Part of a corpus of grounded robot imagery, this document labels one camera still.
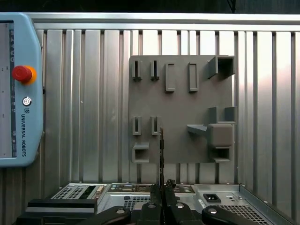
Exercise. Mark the pale blue teach pendant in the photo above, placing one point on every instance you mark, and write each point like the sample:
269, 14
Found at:
30, 129

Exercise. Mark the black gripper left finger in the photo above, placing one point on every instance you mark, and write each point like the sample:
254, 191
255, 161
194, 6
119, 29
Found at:
154, 194

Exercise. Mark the blue RAM stick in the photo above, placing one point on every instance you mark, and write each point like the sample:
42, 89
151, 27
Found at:
161, 152

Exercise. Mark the grey parts rack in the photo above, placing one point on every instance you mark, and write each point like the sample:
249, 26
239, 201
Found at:
178, 112

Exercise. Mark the grey power supply unit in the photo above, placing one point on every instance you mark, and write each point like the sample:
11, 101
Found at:
234, 199

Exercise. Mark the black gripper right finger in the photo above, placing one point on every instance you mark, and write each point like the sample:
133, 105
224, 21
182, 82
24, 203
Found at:
170, 194

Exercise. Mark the black PC case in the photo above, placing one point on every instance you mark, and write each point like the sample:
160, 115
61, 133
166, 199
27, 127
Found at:
112, 200

